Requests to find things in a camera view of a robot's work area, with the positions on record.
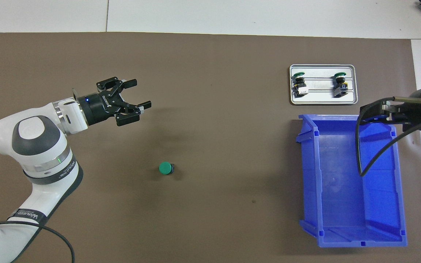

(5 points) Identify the blue plastic storage bin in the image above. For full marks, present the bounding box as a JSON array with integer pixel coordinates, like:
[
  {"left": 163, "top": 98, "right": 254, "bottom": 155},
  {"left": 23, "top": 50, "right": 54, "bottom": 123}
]
[{"left": 295, "top": 114, "right": 407, "bottom": 248}]

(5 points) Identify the grey metal tray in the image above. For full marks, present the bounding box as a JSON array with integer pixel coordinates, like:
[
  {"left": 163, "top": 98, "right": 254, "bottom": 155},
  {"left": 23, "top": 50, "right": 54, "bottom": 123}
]
[{"left": 289, "top": 64, "right": 358, "bottom": 106}]

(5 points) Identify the green push button, white base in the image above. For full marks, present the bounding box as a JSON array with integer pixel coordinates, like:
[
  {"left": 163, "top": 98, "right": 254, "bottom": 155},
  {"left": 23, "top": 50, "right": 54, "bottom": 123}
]
[{"left": 292, "top": 72, "right": 309, "bottom": 98}]

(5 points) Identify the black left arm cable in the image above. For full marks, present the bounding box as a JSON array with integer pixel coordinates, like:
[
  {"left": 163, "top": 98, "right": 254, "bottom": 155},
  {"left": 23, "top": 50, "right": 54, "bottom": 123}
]
[{"left": 0, "top": 88, "right": 79, "bottom": 263}]

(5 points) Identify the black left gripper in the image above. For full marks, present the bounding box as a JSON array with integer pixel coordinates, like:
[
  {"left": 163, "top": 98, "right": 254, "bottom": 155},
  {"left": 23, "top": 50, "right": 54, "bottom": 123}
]
[{"left": 77, "top": 76, "right": 152, "bottom": 127}]

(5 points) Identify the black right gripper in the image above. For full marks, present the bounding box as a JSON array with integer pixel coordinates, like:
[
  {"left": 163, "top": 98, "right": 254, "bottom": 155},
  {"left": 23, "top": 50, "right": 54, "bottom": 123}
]
[{"left": 360, "top": 88, "right": 421, "bottom": 131}]

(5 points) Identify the brown table mat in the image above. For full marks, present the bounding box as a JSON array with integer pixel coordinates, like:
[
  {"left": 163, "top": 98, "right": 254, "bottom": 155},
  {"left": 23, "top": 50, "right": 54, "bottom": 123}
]
[{"left": 0, "top": 32, "right": 421, "bottom": 263}]

